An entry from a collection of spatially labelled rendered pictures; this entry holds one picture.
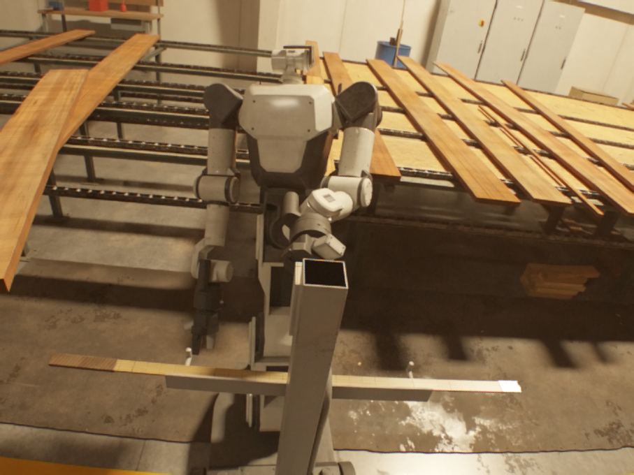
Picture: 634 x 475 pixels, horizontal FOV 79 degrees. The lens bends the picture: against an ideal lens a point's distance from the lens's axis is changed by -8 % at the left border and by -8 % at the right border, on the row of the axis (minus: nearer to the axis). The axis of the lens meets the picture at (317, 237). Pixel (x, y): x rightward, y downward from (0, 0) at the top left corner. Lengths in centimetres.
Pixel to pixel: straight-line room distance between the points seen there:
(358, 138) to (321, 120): 11
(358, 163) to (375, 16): 704
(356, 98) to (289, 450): 91
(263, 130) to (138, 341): 140
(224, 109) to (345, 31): 688
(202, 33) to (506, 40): 534
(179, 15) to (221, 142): 706
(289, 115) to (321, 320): 74
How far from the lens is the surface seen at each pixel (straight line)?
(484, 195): 208
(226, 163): 133
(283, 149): 120
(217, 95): 134
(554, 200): 233
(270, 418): 155
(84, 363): 88
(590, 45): 979
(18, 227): 148
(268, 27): 742
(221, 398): 179
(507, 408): 232
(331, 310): 57
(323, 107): 120
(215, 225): 132
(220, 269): 130
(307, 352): 63
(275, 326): 131
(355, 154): 118
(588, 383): 273
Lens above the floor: 165
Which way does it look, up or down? 33 degrees down
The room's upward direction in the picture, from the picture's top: 9 degrees clockwise
